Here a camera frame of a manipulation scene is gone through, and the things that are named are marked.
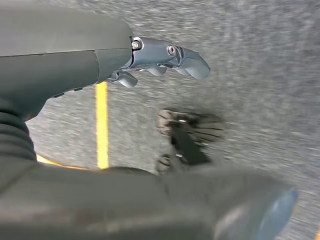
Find yellow floor tape square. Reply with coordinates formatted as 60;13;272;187
35;81;109;172

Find black robot foot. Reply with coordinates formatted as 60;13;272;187
155;108;226;176

